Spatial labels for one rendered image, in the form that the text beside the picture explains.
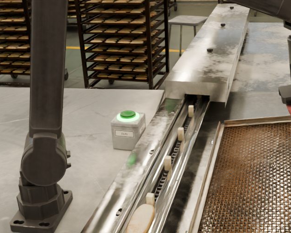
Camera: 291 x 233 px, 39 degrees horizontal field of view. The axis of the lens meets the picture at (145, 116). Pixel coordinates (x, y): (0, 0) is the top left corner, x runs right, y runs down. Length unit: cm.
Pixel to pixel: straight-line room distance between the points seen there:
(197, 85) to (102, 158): 36
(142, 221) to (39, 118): 25
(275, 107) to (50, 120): 75
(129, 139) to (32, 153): 34
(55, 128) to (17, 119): 56
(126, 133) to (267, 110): 45
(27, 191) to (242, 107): 71
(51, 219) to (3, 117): 57
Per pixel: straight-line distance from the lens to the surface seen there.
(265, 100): 132
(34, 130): 73
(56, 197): 80
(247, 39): 203
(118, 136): 101
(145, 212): 75
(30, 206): 80
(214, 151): 87
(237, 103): 128
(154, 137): 99
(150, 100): 131
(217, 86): 117
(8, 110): 136
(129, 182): 83
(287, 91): 85
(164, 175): 89
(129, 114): 101
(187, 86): 118
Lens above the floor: 132
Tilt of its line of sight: 25 degrees down
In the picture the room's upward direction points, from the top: 3 degrees counter-clockwise
